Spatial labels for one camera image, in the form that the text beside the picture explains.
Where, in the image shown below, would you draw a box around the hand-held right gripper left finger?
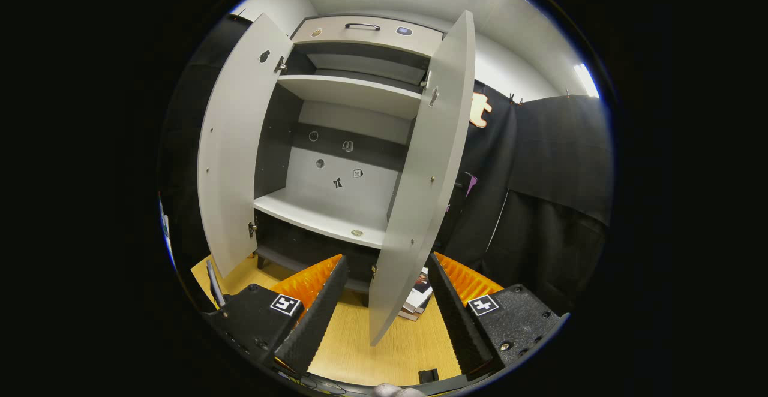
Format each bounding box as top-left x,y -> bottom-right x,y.
203,254 -> 350,381

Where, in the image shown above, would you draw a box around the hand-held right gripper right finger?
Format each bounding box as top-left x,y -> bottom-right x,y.
427,252 -> 571,384

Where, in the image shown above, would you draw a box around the grey cabinet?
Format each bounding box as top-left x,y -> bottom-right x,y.
249,14 -> 446,308

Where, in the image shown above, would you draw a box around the grey cabinet door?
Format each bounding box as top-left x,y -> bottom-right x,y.
197,13 -> 295,279
368,10 -> 476,347

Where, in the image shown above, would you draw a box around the grey cabinet drawer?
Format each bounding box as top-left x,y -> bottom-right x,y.
290,16 -> 445,59

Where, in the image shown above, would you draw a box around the brown book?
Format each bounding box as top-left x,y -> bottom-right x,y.
399,300 -> 430,322

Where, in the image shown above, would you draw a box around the white cover book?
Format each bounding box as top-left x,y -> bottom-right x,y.
410,267 -> 434,315

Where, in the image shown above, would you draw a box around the dark grey slanted bar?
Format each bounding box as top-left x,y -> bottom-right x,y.
206,259 -> 227,309

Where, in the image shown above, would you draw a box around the black backdrop cloth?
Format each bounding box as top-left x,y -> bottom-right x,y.
432,79 -> 523,278
157,14 -> 259,302
483,94 -> 614,317

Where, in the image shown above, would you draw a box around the blue white board edge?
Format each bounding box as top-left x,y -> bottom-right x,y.
157,193 -> 178,272

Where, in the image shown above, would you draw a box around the small ceiling light panel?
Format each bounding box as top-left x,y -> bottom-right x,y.
573,63 -> 601,99

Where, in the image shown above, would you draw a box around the thin black cable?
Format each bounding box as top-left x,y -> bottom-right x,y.
297,373 -> 349,395

